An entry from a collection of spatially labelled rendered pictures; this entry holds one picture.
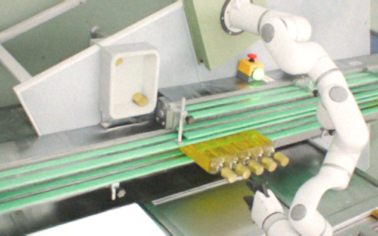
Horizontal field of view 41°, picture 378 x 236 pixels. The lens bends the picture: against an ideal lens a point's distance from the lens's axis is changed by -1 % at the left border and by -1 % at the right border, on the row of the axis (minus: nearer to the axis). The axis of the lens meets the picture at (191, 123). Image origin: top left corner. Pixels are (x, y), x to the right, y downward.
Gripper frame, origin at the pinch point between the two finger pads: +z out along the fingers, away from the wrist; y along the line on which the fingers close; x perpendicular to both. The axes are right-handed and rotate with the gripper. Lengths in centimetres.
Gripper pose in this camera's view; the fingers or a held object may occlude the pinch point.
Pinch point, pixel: (251, 193)
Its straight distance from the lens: 157.2
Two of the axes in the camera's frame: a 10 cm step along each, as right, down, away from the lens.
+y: 1.0, -8.9, -4.5
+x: -9.4, 0.6, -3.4
